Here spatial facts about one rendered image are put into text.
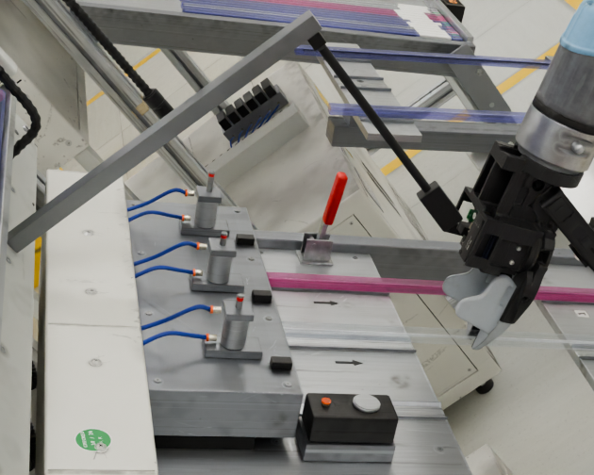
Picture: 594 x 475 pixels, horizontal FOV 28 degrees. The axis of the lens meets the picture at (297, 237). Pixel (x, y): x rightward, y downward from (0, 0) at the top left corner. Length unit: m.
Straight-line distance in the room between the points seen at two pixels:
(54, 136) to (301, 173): 0.54
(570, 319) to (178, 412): 0.52
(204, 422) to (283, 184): 1.43
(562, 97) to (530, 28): 2.55
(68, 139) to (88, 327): 1.12
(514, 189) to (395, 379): 0.21
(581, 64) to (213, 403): 0.44
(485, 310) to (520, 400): 1.37
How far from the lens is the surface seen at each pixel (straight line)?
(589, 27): 1.09
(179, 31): 2.03
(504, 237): 1.13
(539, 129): 1.11
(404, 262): 1.38
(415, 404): 1.12
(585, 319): 1.35
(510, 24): 3.73
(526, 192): 1.14
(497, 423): 2.54
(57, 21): 1.99
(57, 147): 2.10
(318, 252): 1.31
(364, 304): 1.26
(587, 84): 1.09
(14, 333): 0.94
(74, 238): 1.14
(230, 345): 1.02
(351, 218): 2.24
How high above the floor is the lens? 1.71
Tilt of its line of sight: 29 degrees down
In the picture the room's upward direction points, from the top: 40 degrees counter-clockwise
